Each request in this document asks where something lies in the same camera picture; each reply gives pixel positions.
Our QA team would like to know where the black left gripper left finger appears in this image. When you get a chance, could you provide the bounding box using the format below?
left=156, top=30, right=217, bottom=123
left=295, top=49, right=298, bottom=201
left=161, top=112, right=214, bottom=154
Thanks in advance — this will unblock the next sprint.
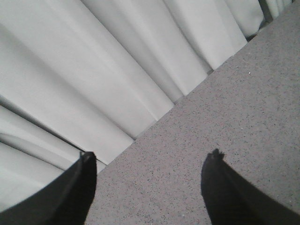
left=0, top=152, right=97, bottom=225

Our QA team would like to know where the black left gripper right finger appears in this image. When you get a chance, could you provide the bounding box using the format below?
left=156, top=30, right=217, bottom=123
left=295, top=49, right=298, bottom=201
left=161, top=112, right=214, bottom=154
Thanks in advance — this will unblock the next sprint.
left=201, top=149, right=300, bottom=225

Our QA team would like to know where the grey pleated curtain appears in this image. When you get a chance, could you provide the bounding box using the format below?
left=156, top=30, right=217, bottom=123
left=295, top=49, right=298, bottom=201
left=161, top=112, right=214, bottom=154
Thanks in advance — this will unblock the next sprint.
left=0, top=0, right=300, bottom=210

